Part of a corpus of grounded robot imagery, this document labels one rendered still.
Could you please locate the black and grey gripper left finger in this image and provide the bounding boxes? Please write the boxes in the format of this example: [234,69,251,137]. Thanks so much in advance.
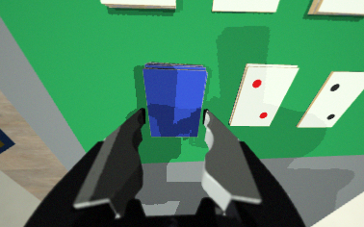
[24,108,145,227]

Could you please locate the green felt mat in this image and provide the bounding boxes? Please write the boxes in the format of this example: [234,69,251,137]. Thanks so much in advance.
[0,0,364,164]

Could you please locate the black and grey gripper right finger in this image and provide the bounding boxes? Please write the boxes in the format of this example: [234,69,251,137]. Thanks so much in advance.
[201,109,306,227]

